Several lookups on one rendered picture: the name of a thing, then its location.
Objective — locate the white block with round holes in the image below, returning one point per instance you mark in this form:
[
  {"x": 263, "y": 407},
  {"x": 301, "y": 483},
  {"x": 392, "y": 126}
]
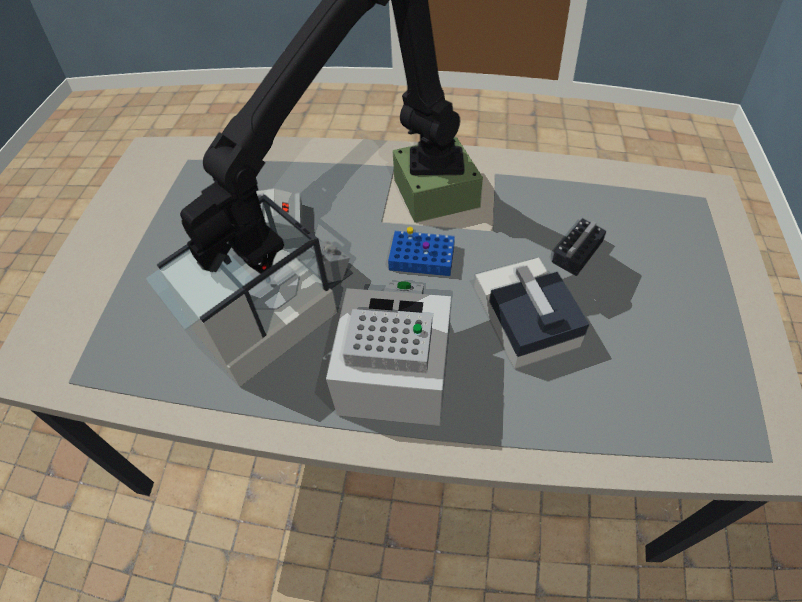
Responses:
[{"x": 288, "y": 201}]

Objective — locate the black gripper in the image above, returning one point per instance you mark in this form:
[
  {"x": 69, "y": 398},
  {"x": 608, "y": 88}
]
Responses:
[{"x": 271, "y": 244}]

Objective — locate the grey bench mat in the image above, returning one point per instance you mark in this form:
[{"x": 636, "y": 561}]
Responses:
[{"x": 664, "y": 369}]

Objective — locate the blue tube rack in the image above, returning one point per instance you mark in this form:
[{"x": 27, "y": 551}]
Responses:
[{"x": 437, "y": 264}]

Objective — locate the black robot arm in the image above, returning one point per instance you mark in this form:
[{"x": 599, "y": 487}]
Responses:
[{"x": 236, "y": 164}]

